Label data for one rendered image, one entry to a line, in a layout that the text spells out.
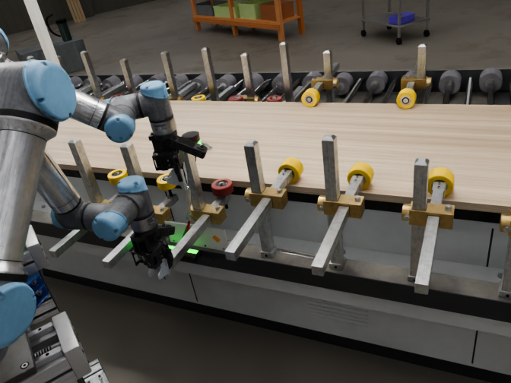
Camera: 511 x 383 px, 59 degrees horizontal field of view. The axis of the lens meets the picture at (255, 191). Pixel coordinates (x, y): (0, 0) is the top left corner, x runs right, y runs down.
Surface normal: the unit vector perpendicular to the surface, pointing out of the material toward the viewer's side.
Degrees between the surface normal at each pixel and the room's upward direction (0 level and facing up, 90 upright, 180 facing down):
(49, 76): 85
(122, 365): 0
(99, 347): 0
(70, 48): 90
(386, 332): 90
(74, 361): 90
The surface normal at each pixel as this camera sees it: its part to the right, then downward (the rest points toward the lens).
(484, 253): -0.40, 0.52
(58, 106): 0.95, -0.07
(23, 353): -0.15, -0.84
